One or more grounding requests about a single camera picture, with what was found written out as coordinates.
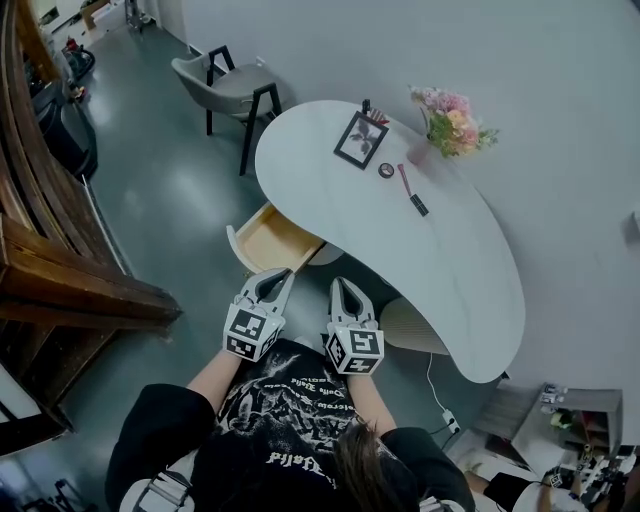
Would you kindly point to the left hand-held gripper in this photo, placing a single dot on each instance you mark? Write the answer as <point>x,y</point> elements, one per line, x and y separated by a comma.
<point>247,325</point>

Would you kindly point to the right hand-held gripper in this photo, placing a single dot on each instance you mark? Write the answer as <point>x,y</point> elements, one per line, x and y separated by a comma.
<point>360,345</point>

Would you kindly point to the large white drawer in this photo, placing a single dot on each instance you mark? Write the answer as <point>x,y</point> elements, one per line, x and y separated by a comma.
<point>272,240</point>

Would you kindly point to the white curved desk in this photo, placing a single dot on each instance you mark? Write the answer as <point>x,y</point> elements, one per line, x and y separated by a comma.
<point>425,275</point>

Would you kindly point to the person's left forearm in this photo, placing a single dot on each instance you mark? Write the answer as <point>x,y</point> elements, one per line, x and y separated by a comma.
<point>212,375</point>

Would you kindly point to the person's right forearm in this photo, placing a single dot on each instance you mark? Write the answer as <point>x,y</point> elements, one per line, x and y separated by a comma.
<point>372,400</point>

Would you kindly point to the person's white shoe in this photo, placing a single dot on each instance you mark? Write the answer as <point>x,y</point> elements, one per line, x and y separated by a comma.
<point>303,341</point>

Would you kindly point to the black lipstick tube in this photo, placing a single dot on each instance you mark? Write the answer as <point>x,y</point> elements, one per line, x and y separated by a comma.
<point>420,205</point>

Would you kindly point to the round makeup compact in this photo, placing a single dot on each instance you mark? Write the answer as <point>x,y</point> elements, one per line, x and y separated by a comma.
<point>386,170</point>

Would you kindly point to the white power strip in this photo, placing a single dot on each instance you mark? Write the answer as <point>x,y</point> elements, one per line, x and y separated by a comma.
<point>451,420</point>

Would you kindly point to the person's black printed t-shirt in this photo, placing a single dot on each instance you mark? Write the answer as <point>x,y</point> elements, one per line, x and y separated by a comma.
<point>165,430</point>

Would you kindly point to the pink vase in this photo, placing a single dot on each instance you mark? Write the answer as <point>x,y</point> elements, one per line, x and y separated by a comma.
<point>419,152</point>

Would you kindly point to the grey chair with black legs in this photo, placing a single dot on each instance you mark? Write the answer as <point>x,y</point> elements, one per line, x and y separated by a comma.
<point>235,85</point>

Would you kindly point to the grey shelf unit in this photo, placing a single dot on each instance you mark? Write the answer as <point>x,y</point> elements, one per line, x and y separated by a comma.
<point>530,425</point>

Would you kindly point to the pink flower bouquet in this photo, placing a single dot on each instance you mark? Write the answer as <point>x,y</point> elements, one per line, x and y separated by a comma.
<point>455,120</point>

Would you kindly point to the small bottles set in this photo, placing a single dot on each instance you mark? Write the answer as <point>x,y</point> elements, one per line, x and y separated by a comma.
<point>552,395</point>

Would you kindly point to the white flower pot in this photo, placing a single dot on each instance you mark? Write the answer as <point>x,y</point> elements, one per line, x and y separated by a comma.
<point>561,420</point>

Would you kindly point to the black round bin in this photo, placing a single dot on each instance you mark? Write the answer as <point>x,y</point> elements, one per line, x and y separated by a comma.
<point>67,135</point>

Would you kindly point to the black red vacuum cleaner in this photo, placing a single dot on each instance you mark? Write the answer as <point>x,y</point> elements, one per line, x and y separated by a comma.
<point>79,57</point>

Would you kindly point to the metal ladder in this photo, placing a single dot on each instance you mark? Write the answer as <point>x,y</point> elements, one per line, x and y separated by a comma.
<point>137,15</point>

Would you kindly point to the cardboard box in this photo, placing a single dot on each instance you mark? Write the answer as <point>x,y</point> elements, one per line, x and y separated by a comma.
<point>95,15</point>

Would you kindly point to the black picture frame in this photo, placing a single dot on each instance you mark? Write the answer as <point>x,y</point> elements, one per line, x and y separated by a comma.
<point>361,140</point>

